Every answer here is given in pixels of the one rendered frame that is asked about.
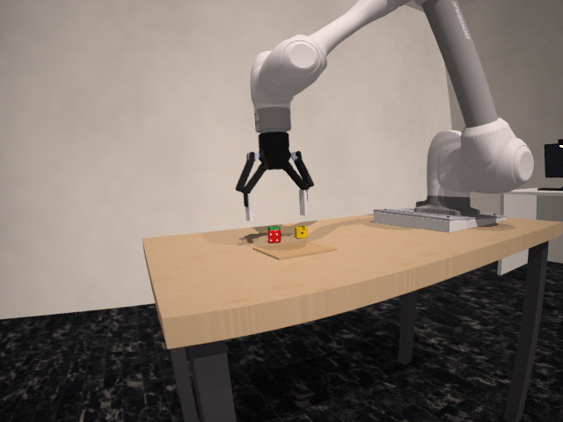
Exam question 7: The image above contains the yellow die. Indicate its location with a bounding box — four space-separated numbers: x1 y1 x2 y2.
295 226 308 239

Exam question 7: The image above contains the red die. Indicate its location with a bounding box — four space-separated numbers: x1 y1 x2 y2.
268 229 281 243

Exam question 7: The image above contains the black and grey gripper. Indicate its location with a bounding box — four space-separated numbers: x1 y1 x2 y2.
236 132 314 222

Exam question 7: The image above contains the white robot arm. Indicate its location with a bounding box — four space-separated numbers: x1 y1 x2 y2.
251 0 534 216

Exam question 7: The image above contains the tan square mat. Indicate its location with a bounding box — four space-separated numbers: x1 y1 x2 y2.
252 241 337 260

